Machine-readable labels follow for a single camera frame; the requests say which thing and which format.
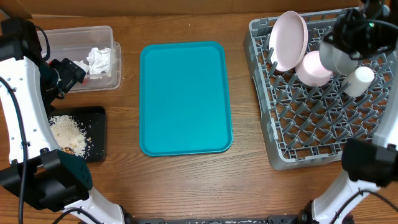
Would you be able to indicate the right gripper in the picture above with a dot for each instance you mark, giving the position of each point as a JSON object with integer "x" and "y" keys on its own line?
{"x": 345, "y": 37}

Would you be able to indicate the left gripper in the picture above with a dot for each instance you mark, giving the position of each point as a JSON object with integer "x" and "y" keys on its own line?
{"x": 72, "y": 74}

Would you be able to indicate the grey-green bowl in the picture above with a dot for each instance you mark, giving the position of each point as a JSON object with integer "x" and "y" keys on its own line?
{"x": 334, "y": 59}

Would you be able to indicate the white napkin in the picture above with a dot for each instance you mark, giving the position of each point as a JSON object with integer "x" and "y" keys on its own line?
{"x": 98, "y": 63}

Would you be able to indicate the white paper cup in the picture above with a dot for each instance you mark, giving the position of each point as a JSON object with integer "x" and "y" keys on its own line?
{"x": 359, "y": 81}

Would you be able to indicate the pile of white rice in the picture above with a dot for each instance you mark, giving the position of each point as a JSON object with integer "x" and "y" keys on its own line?
{"x": 68, "y": 132}

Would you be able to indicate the small pink-white bowl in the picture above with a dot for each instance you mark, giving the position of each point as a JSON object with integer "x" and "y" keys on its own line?
{"x": 311, "y": 72}

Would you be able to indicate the large white plate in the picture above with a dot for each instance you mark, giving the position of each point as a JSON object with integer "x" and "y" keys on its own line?
{"x": 289, "y": 38}

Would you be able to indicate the brown walnut food scrap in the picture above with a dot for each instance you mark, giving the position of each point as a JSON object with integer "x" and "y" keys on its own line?
{"x": 68, "y": 150}

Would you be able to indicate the grey dishwasher rack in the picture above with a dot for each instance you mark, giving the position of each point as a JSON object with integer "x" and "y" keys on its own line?
{"x": 306, "y": 125}

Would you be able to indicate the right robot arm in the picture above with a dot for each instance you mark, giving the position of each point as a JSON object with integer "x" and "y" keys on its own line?
{"x": 367, "y": 166}

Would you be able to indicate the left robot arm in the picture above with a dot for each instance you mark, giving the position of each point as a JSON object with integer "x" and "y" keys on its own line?
{"x": 40, "y": 173}

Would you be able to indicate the clear plastic bin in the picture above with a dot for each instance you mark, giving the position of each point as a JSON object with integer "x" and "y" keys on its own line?
{"x": 76, "y": 43}

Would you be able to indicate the black tray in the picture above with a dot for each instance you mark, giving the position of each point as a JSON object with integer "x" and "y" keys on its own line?
{"x": 94, "y": 120}

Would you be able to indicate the teal serving tray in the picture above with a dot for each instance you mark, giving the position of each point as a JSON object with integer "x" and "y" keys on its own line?
{"x": 184, "y": 105}

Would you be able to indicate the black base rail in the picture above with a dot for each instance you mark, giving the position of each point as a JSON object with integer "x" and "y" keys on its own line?
{"x": 273, "y": 219}

